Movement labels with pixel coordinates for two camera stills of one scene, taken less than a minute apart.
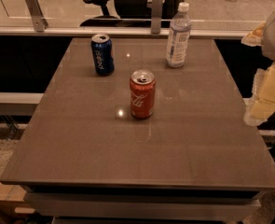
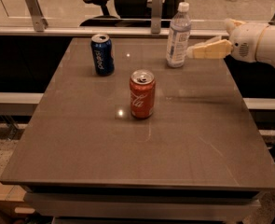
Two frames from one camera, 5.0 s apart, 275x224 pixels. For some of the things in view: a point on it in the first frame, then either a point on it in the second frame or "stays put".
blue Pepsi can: x=103 y=53 stays put
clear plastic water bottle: x=179 y=36 stays put
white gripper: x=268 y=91 to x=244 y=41
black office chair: x=133 y=5 stays put
